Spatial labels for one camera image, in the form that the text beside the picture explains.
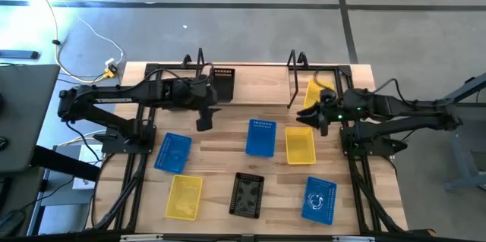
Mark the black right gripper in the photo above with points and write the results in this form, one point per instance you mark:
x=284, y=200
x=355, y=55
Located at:
x=332, y=109

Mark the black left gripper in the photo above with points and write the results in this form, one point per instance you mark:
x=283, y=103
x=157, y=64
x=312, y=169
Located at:
x=203, y=92

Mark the blue slotted plastic basket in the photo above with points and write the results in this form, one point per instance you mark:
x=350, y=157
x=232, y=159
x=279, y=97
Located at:
x=260, y=137
x=173, y=153
x=319, y=200

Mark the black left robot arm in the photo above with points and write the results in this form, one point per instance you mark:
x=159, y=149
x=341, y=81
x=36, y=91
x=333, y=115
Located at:
x=114, y=94

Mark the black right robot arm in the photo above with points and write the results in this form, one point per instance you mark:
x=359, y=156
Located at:
x=398, y=115

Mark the yellow slotted plastic basket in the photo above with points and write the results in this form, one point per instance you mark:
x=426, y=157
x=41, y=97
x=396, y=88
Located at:
x=313, y=91
x=300, y=145
x=184, y=197

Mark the black slotted plastic basket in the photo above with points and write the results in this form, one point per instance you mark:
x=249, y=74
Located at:
x=247, y=195
x=225, y=86

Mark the yellow power plug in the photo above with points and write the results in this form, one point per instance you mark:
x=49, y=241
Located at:
x=110, y=72

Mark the white power adapter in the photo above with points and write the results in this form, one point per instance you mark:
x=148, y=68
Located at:
x=110, y=61

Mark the white paper sheet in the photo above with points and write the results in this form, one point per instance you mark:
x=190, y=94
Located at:
x=89, y=158

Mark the black desk beam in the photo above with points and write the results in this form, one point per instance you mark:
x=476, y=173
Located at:
x=64, y=164

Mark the blue-grey metal stand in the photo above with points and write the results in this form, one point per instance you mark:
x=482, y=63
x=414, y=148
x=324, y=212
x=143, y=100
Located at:
x=465, y=151

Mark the grey desk top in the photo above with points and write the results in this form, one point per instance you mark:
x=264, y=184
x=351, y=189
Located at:
x=26, y=117

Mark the flat black bar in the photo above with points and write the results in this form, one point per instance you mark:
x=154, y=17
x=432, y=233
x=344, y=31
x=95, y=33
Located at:
x=19, y=54

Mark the tall black shelf bracket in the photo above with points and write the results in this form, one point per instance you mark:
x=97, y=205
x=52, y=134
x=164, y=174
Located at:
x=292, y=79
x=200, y=61

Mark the small black shelf bracket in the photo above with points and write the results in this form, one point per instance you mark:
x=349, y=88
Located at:
x=303, y=58
x=186, y=60

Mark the black aluminium rig frame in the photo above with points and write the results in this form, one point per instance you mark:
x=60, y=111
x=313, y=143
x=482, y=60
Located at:
x=358, y=192

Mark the silver table edge bracket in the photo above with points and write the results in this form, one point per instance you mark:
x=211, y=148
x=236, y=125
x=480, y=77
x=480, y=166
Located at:
x=353, y=238
x=141, y=237

